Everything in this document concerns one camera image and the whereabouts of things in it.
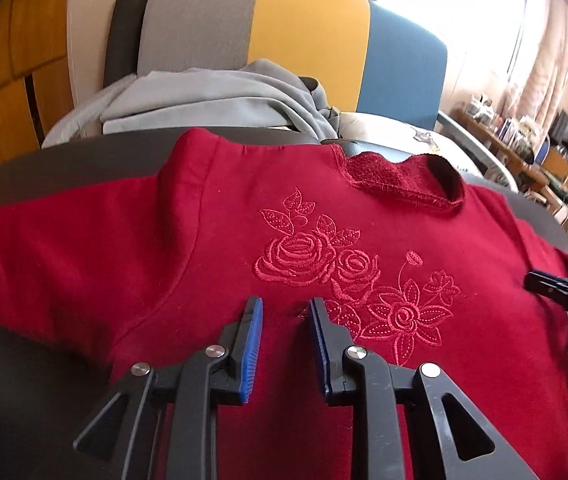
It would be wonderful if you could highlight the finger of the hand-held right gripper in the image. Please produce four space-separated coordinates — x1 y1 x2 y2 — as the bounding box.
524 270 568 312

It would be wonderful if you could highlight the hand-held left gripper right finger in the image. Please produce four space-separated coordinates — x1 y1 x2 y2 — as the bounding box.
309 297 540 480

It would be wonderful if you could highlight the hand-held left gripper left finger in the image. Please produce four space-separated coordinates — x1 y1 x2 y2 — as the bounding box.
73 296 264 480

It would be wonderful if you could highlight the red embroidered sweater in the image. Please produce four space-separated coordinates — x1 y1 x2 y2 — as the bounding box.
0 127 568 480

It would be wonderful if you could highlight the cluttered wooden desk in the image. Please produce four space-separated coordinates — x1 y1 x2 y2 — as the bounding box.
451 92 568 241

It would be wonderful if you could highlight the black leather bench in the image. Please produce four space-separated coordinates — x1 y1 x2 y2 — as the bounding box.
0 127 568 480

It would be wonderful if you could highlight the white printed cloth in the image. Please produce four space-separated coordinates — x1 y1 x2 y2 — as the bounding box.
336 109 467 171

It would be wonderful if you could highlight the beige curtain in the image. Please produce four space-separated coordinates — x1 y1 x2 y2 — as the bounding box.
504 0 568 126

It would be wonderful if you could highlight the grey hooded garment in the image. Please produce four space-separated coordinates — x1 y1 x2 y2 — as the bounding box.
44 58 342 148

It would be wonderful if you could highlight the grey yellow blue chair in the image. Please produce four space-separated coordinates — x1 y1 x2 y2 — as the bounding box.
136 0 520 191

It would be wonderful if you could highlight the dark grey panel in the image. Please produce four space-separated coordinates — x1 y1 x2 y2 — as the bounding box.
103 0 154 92

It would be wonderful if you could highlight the yellow cabinet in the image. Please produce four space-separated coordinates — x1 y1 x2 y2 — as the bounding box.
0 0 72 148

